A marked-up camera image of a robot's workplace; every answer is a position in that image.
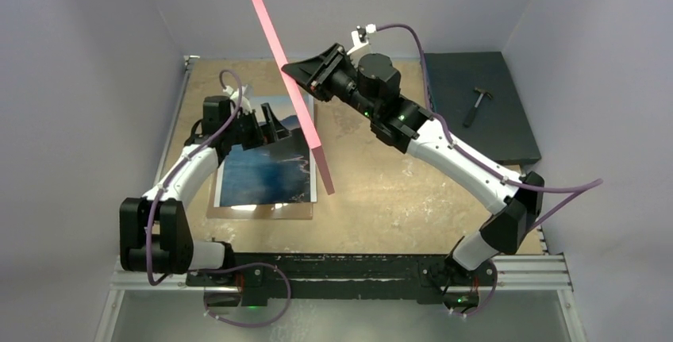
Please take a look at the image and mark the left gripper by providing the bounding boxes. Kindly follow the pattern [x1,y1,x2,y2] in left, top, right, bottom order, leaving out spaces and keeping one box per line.
[224,103,290,150]

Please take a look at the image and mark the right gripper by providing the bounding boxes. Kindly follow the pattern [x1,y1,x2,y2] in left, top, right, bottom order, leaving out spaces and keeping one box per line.
[283,43,380,121]

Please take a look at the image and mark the pink picture frame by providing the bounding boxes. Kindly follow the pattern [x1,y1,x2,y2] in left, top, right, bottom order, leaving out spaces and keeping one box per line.
[251,0,336,195]

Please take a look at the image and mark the seascape photo print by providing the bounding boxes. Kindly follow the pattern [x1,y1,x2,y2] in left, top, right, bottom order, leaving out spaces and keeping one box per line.
[213,95,317,209]

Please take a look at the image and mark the brown cardboard backing board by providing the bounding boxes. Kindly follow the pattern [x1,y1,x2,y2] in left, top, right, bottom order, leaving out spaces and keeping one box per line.
[206,169,317,221]

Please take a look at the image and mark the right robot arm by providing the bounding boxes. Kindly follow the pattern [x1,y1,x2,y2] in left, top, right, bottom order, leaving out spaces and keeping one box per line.
[281,44,544,284]

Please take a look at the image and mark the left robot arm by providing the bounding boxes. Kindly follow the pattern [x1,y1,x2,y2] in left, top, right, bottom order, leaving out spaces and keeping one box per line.
[119,95,292,286]

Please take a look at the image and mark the small hammer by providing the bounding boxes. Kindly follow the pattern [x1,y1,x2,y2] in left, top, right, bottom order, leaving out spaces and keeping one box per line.
[462,87,494,128]

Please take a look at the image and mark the dark blue box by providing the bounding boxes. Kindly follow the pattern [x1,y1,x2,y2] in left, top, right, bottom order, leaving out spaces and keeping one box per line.
[425,52,541,165]

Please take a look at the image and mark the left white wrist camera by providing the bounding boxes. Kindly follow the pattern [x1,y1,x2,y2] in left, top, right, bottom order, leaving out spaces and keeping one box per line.
[222,84,253,113]

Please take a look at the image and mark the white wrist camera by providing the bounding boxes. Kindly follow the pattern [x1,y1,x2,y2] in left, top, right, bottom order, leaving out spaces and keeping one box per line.
[347,24,377,63]
[222,84,253,113]

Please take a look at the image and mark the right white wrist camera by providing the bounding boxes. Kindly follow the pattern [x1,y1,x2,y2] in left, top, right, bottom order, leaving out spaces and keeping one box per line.
[347,24,377,63]

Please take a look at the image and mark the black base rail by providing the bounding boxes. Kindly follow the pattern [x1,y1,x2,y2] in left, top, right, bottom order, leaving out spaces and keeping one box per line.
[186,252,497,306]

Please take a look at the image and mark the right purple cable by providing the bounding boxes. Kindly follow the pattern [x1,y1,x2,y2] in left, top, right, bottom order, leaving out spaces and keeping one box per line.
[376,23,605,321]

